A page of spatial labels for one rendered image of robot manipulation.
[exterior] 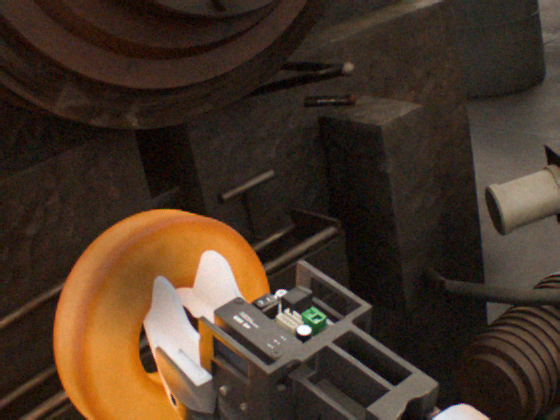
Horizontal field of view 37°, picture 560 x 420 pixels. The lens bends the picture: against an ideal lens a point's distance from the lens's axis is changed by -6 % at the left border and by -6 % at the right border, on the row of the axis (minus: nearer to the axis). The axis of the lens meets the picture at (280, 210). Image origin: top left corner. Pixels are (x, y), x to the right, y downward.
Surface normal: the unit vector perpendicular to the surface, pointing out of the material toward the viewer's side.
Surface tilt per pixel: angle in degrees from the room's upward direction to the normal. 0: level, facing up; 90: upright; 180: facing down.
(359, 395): 90
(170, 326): 89
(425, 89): 90
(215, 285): 87
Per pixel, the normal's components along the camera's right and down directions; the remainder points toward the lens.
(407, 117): 0.54, -0.17
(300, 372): 0.01, -0.81
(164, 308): -0.77, 0.37
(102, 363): 0.68, 0.15
